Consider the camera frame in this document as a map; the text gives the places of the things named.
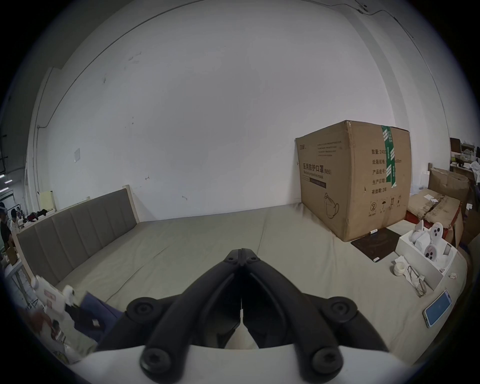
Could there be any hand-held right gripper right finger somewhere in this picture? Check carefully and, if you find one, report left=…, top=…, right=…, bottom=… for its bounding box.
left=242, top=248, right=389, bottom=376

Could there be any dark blue shirt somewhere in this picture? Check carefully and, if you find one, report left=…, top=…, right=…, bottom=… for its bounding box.
left=65, top=290, right=125, bottom=344

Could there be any black flat mat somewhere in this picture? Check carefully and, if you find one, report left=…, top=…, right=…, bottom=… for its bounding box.
left=350, top=229, right=404, bottom=263

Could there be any grey padded headboard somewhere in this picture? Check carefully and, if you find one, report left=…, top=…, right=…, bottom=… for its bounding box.
left=17, top=185, right=140, bottom=287

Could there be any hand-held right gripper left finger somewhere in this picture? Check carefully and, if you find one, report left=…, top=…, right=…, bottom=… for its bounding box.
left=94, top=248, right=244, bottom=376

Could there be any white open box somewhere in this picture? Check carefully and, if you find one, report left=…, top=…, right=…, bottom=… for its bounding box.
left=395, top=229, right=458, bottom=292

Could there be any bed with beige sheet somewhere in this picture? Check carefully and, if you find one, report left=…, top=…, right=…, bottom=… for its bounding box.
left=15, top=202, right=469, bottom=367

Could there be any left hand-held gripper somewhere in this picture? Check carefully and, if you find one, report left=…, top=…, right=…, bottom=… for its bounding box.
left=32, top=275, right=81, bottom=362

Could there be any thin grey cable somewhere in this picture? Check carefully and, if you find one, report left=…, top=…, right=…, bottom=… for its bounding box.
left=405, top=265, right=428, bottom=299

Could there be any small brown carton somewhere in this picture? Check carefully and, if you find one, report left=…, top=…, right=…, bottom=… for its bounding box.
left=427, top=167, right=472, bottom=205

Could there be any flattened brown carton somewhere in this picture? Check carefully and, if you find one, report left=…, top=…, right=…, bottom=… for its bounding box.
left=407, top=187, right=464, bottom=246

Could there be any phone with blue screen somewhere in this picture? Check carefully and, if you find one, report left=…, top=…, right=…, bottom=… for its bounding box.
left=423, top=289, right=452, bottom=328

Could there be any large brown cardboard carton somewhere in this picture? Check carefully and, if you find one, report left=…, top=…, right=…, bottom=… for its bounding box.
left=295, top=120, right=412, bottom=243

